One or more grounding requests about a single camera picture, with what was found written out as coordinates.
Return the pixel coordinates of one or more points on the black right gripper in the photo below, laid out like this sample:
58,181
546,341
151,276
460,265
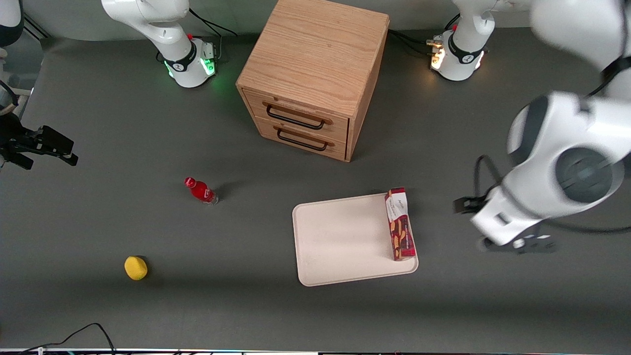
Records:
15,139

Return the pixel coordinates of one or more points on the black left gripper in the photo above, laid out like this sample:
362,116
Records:
466,204

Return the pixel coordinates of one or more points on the red cookie box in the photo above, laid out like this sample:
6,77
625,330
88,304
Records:
400,231

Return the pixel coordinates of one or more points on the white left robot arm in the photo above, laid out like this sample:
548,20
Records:
567,148

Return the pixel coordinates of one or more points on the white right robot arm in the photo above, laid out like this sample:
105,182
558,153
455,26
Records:
162,29

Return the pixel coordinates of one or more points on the beige rectangular tray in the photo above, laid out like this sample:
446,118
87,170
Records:
340,241

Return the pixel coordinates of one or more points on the yellow lemon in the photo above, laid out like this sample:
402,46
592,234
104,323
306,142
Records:
135,268

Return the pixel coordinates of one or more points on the small red bottle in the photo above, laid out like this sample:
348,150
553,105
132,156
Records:
199,190

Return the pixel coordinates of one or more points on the wooden drawer front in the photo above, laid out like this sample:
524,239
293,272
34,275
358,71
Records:
340,150
300,106

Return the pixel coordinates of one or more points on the wooden drawer cabinet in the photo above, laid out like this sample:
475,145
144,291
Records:
315,49

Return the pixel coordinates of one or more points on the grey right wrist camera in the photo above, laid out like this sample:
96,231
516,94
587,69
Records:
22,161

